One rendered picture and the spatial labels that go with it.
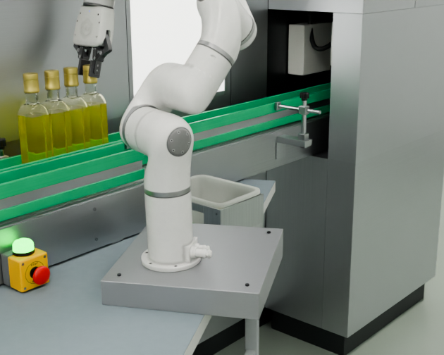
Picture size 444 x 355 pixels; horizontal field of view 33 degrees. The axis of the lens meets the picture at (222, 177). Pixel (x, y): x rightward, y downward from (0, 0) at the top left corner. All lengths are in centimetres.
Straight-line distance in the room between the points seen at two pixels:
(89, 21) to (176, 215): 60
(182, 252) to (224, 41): 43
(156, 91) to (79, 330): 50
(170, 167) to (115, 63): 71
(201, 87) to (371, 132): 119
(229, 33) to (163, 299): 54
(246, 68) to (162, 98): 108
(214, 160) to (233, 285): 78
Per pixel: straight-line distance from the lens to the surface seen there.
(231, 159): 222
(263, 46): 262
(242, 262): 154
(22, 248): 158
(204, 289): 144
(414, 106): 281
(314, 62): 276
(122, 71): 211
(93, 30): 184
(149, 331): 141
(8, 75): 189
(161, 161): 143
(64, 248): 172
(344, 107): 249
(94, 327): 144
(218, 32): 148
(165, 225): 148
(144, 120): 146
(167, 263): 152
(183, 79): 146
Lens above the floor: 142
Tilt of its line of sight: 17 degrees down
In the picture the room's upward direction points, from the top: straight up
